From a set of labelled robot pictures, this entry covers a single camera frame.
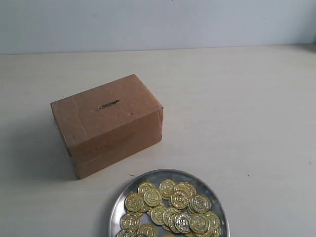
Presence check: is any brown cardboard slot box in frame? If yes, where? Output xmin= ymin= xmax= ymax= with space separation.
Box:
xmin=50 ymin=74 xmax=163 ymax=179

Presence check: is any gold coin centre top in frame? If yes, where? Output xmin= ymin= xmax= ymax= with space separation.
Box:
xmin=170 ymin=190 xmax=190 ymax=210

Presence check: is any round steel plate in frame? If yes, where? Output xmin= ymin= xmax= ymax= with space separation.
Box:
xmin=108 ymin=169 xmax=231 ymax=237

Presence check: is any gold coin lower left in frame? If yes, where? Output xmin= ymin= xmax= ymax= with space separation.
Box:
xmin=120 ymin=213 xmax=141 ymax=231

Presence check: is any gold coin front right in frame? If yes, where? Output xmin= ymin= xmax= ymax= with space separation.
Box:
xmin=189 ymin=213 xmax=209 ymax=234

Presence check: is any gold coin centre low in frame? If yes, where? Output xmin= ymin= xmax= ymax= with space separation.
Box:
xmin=151 ymin=205 xmax=167 ymax=226

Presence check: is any gold coin back left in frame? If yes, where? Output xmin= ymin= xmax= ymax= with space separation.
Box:
xmin=137 ymin=181 xmax=156 ymax=195

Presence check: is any gold coin right top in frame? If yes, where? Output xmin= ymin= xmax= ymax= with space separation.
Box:
xmin=190 ymin=194 xmax=212 ymax=213

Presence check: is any shiny gold coin front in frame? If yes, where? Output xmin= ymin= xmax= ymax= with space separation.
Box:
xmin=174 ymin=212 xmax=191 ymax=234

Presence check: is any gold coin bottom edge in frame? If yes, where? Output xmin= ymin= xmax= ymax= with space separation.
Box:
xmin=116 ymin=228 xmax=136 ymax=237

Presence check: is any gold coin back right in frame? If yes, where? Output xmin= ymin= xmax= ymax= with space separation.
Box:
xmin=174 ymin=182 xmax=196 ymax=197

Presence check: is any gold coin back middle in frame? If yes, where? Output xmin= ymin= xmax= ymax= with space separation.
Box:
xmin=159 ymin=179 xmax=176 ymax=199

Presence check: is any gold coin bottom left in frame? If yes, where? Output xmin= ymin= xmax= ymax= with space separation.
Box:
xmin=137 ymin=224 xmax=158 ymax=237

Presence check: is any gold coin far right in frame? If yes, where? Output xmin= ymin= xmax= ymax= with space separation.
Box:
xmin=205 ymin=211 xmax=221 ymax=230

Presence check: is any gold coin upper left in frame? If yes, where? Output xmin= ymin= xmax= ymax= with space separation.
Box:
xmin=144 ymin=189 xmax=162 ymax=207

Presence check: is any gold coin far left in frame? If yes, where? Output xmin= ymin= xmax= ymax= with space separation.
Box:
xmin=125 ymin=193 xmax=144 ymax=212

